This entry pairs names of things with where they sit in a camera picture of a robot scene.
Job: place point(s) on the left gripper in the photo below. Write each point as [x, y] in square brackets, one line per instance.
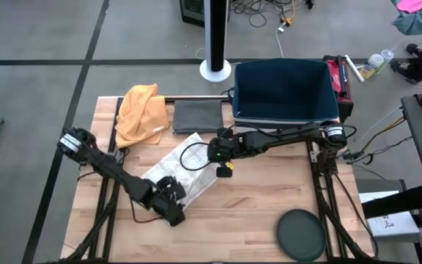
[167, 201]

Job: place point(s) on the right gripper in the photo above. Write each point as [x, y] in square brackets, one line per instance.
[229, 146]

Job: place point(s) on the white cloth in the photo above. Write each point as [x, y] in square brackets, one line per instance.
[181, 165]

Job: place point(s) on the grey kitchen towel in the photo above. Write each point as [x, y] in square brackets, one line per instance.
[198, 117]

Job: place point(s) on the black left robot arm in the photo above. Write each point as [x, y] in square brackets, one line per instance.
[104, 166]

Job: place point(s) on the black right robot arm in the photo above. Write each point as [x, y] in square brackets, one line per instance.
[291, 137]

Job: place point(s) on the yellow towel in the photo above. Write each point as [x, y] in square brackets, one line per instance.
[141, 113]

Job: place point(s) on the navy white striped fabric bin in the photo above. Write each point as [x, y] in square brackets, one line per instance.
[284, 88]

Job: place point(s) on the white black tower fan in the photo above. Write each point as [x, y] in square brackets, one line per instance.
[214, 36]

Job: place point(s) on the dark green round plate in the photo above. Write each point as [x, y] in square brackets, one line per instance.
[300, 234]

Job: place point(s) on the red black tool case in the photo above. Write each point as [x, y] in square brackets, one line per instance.
[343, 78]

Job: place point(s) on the yellow power plug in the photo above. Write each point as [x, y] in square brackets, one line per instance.
[287, 21]

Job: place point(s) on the black box on floor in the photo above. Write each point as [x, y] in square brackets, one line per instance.
[192, 12]

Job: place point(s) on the white plastic tube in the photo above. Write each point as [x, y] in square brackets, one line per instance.
[354, 67]

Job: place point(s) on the black padded bar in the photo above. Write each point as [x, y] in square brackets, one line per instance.
[398, 201]

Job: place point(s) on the white printed box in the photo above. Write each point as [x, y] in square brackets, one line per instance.
[390, 223]

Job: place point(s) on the green bottle white cap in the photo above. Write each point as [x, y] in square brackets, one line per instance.
[387, 55]

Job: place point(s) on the pink cloth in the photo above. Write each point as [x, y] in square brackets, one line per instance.
[412, 5]

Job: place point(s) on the black metal table rail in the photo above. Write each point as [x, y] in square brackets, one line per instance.
[196, 98]

